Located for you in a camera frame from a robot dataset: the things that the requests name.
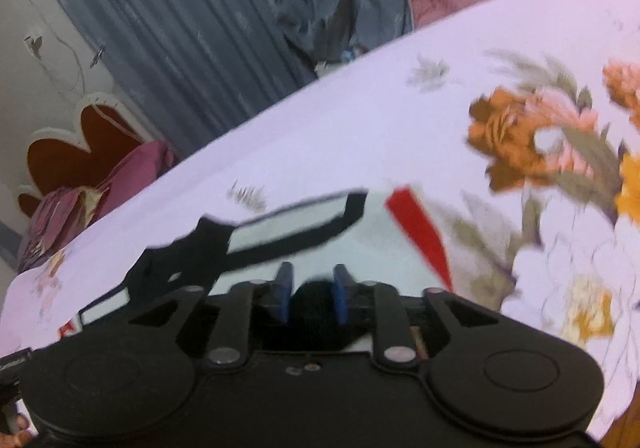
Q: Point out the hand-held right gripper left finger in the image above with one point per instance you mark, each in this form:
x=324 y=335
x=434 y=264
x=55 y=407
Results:
x=284 y=293

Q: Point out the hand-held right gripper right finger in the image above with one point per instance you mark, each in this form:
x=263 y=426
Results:
x=341 y=293

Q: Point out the striped cartoon sweater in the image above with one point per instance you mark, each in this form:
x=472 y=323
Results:
x=310 y=228

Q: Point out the person's left hand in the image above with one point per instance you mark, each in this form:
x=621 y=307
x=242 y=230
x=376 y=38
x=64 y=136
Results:
x=21 y=433

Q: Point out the pile of folded bedding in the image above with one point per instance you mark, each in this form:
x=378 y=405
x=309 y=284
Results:
x=60 y=223

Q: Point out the bed with floral pink sheet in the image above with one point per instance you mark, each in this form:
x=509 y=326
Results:
x=380 y=138

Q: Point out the dark pink pillow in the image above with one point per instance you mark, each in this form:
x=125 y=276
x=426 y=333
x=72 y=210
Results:
x=137 y=173

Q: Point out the red heart-shaped headboard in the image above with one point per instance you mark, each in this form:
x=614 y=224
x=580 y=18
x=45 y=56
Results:
x=75 y=148

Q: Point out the blue curtain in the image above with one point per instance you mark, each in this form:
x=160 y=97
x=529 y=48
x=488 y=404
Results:
x=225 y=28

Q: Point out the curtain tieback hook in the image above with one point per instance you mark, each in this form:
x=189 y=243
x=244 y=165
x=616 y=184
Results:
x=97 y=56

